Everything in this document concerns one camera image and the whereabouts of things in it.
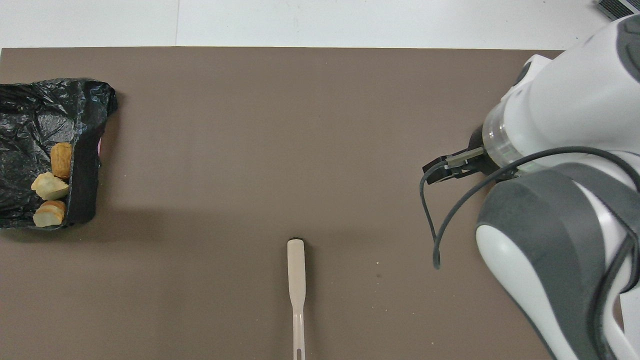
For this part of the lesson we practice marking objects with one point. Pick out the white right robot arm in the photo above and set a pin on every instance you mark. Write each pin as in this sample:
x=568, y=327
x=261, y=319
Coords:
x=550, y=100

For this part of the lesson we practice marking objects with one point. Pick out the brown table mat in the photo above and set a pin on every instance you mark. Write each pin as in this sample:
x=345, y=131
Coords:
x=250, y=125

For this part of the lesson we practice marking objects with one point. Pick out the beige hand brush black bristles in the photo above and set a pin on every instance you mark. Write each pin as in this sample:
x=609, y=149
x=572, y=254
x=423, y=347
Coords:
x=296, y=270

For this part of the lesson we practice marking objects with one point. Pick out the bag-covered bin with pink rim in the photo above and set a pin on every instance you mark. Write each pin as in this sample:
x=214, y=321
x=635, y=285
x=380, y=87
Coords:
x=40, y=115

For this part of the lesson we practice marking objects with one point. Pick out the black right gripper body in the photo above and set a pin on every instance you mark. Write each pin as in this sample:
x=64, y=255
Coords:
x=487, y=167

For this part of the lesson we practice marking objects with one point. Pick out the orange-brown oval sponge piece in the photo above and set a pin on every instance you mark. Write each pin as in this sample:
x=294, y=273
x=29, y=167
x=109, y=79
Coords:
x=61, y=160

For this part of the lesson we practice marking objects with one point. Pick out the dark ribbed panel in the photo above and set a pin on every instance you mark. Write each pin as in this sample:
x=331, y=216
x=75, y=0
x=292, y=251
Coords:
x=612, y=6

